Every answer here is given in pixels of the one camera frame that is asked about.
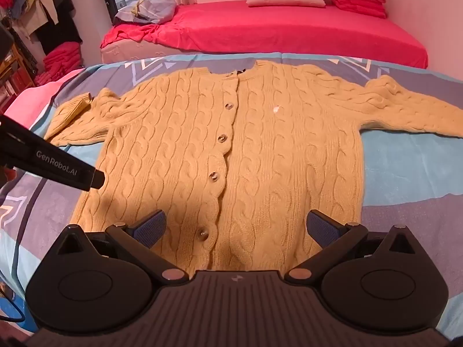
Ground black hanging garment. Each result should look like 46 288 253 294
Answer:
36 0 83 56

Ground cream hanging garment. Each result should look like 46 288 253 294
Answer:
16 0 59 37

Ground red bed sheet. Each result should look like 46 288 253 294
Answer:
100 0 429 69

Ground beige embossed mattress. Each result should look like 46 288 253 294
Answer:
100 38 181 66

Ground pink bed sheet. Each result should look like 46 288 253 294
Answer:
3 67 84 121

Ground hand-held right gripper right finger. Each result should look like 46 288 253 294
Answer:
285 209 417 285

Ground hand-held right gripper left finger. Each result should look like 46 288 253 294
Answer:
54 209 189 284

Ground yellow cable-knit cardigan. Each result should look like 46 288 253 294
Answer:
44 60 463 272

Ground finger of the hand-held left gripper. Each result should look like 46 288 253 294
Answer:
87 168 106 191

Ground blue grey patterned blanket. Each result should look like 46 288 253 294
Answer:
0 52 463 337

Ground grey-blue crumpled cloth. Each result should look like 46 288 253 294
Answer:
115 0 178 27

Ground pile of red clothes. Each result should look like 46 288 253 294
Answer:
34 41 84 88

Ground wooden bookshelf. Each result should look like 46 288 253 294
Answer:
0 43 37 113

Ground black cable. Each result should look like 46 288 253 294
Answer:
0 285 27 324

